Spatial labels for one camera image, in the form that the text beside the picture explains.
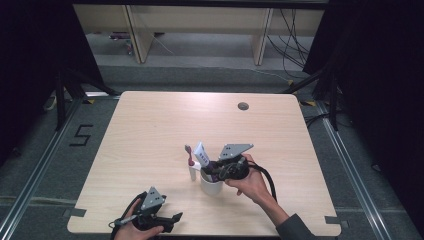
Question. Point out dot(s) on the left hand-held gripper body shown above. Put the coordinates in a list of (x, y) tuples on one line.
[(151, 206)]

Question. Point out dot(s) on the small colourful clutter under shelf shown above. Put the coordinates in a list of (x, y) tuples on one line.
[(128, 45)]

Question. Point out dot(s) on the black metal stand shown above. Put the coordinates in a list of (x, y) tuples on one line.
[(333, 100), (60, 100)]

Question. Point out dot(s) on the aluminium floor rail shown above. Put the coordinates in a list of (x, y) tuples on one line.
[(40, 163), (353, 173)]

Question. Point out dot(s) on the grey tape strip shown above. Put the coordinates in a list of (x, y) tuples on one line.
[(335, 221), (76, 212)]

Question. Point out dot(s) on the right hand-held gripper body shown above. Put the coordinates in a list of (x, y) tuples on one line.
[(233, 166)]

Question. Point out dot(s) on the light wooden shelf unit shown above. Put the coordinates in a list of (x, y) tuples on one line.
[(200, 23)]

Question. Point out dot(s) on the white purple toothpaste tube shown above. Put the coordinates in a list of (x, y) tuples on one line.
[(202, 154)]

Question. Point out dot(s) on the pink toothbrush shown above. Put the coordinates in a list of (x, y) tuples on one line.
[(190, 156)]

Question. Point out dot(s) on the black curtain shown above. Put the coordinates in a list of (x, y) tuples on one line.
[(30, 66), (383, 83)]

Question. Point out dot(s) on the person's right hand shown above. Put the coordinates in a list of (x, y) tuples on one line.
[(251, 185)]

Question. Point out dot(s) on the person's left hand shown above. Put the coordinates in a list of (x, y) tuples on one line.
[(136, 231)]

